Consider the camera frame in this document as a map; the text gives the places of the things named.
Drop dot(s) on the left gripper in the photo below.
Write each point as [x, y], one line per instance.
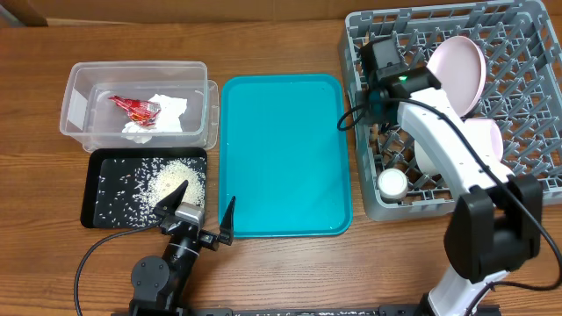
[171, 200]

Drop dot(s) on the white napkin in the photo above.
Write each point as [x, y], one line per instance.
[167, 121]

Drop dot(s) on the teal serving tray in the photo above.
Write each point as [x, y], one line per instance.
[282, 160]

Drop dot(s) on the black plastic tray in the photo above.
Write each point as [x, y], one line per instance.
[98, 156]

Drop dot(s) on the red snack wrapper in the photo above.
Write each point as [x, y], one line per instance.
[141, 112]

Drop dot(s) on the grey dishwasher rack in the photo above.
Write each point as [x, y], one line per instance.
[522, 93]

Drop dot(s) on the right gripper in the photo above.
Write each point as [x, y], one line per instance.
[376, 120]

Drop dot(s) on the pile of rice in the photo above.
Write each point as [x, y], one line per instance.
[128, 189]

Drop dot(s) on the large white plate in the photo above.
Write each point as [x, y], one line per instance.
[460, 66]

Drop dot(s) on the small white cup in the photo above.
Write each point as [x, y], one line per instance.
[392, 185]

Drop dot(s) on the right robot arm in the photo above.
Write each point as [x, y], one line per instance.
[496, 224]

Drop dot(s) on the clear plastic bin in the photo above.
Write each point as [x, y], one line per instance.
[91, 118]

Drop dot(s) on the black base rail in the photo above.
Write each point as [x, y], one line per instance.
[382, 310]

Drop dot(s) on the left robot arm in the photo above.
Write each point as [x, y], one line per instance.
[159, 281]

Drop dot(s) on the small pink plate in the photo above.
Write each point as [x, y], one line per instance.
[485, 135]

